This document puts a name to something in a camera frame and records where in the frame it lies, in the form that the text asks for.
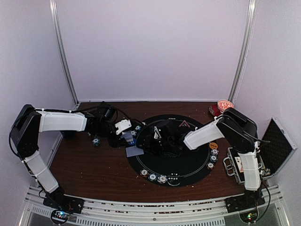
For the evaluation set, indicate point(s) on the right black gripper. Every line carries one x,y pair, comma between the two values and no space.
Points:
148,144

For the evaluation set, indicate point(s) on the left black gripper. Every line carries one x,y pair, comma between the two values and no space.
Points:
115,142

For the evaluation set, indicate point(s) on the blue-backed playing card deck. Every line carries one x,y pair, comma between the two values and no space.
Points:
127,136

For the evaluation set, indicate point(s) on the single white blue poker chip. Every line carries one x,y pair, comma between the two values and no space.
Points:
133,133

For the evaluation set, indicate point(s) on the blue small blind button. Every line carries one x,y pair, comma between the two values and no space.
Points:
134,141

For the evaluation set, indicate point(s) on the single green blue poker chip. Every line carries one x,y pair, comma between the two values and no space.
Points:
137,128

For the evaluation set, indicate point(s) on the brown 100 poker chip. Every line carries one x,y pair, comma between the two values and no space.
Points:
144,173
210,166

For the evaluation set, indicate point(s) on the red black triangular all-in marker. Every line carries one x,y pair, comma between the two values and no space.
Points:
184,124

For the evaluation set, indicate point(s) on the clear round dealer button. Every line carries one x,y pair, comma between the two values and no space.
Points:
174,179

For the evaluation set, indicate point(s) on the orange big blind button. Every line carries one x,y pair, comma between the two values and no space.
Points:
213,145

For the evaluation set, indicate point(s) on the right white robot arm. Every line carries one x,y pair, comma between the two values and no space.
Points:
236,128

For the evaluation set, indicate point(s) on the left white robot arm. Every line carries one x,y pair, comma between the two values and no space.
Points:
39,127

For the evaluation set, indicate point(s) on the round black poker mat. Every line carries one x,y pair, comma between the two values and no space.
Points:
190,165

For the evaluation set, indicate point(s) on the red floral saucer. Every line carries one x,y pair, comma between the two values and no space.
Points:
214,110

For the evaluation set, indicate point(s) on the red white patterned tea bowl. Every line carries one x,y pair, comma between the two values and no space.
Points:
224,104

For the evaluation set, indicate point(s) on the red card deck in case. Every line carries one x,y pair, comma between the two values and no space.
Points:
239,164

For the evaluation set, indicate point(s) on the poker chips in case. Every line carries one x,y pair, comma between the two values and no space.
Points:
265,172

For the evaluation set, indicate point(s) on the aluminium poker chip case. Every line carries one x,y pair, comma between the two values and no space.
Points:
273,155

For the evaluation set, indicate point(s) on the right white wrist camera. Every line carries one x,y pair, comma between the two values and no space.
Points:
156,133

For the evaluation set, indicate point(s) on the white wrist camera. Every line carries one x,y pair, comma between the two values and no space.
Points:
156,133
122,126

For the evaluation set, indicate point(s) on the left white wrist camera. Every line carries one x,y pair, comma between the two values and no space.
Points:
122,126

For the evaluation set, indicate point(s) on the front aluminium rail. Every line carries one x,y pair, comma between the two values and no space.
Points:
210,212

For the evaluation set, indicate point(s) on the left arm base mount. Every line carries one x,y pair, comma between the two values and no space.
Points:
64,206

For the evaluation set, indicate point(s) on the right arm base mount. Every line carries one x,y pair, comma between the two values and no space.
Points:
246,206

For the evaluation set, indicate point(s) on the left aluminium frame post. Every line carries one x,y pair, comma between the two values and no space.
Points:
61,50

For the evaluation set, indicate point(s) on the aluminium frame post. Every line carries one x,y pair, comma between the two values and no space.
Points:
61,50
247,38

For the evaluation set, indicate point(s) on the right aluminium frame post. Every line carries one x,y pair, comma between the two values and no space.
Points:
247,38

